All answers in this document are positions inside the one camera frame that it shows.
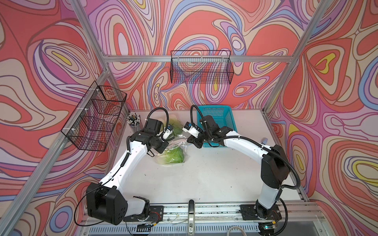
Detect pink-zip clear zip-top bag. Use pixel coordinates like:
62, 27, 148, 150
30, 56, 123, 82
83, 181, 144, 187
155, 139, 188, 165

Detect light green chinese cabbage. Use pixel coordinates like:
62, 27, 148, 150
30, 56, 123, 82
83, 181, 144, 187
161, 147, 185, 164

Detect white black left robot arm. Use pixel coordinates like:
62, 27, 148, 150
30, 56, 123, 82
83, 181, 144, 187
85, 118, 168, 225

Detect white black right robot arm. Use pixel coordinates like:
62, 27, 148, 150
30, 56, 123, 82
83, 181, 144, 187
183, 116, 301, 218

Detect blue-zip clear zip-top bag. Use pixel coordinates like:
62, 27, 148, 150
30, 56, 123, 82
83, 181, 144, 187
158, 114, 184, 140

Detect teal plastic basket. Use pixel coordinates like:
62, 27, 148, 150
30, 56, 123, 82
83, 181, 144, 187
195, 105, 237, 148

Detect metal pen holder cup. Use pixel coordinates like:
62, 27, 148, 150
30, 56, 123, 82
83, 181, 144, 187
127, 113, 141, 132

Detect dark green bagged cabbage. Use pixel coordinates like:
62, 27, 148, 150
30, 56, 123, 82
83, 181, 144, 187
169, 118, 183, 137

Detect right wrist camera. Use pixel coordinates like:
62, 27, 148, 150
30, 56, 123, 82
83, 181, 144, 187
182, 122, 201, 138

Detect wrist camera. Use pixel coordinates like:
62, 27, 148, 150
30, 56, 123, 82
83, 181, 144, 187
162, 124, 173, 140
182, 122, 201, 138

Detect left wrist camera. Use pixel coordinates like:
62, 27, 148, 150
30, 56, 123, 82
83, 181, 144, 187
162, 124, 173, 140

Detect black wire basket left wall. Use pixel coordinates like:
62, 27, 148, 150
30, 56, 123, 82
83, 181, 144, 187
61, 82, 127, 151

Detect black wire basket wall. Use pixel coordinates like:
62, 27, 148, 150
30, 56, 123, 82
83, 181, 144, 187
170, 49, 234, 85
61, 82, 127, 151

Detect black wire basket back wall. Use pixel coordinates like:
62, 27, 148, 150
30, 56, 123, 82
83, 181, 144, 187
170, 49, 234, 85

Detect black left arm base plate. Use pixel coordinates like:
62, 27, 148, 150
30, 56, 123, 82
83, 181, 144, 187
123, 205, 164, 223

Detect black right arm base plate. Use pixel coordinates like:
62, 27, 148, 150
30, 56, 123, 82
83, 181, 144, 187
239, 204, 282, 221

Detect black silver centre bracket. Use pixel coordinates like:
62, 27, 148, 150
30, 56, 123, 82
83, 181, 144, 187
187, 200, 195, 236

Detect aluminium front table rail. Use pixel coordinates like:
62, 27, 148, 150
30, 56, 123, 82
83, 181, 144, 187
151, 200, 325, 224

